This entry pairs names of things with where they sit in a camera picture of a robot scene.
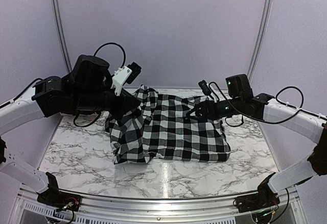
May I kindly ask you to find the black white plaid shirt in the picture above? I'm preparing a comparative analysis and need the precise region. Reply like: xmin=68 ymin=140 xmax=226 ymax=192
xmin=105 ymin=85 xmax=231 ymax=164

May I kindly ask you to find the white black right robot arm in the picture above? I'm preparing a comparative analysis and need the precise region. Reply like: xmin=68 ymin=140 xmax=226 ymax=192
xmin=186 ymin=74 xmax=326 ymax=212

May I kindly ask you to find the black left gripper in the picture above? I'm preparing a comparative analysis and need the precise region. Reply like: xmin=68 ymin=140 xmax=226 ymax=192
xmin=72 ymin=82 xmax=141 ymax=120

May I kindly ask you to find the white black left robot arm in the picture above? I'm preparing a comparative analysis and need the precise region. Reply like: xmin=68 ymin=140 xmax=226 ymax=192
xmin=1 ymin=55 xmax=142 ymax=209

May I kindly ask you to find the aluminium frame post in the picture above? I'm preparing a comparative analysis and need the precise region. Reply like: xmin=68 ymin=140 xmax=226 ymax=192
xmin=247 ymin=0 xmax=273 ymax=81
xmin=51 ymin=0 xmax=72 ymax=72

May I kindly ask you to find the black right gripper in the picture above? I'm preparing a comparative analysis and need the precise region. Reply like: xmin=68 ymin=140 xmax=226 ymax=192
xmin=186 ymin=96 xmax=243 ymax=123

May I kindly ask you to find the right aluminium frame post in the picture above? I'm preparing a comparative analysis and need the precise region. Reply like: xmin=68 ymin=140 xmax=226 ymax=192
xmin=247 ymin=0 xmax=273 ymax=81

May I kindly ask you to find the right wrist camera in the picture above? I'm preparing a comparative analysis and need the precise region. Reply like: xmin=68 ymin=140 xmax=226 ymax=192
xmin=198 ymin=80 xmax=214 ymax=99

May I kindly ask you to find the front aluminium table rail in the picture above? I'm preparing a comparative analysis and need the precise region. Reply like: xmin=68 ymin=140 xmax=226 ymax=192
xmin=9 ymin=185 xmax=307 ymax=223

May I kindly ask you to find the left aluminium frame post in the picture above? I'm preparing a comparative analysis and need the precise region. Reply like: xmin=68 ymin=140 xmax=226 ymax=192
xmin=51 ymin=0 xmax=72 ymax=72

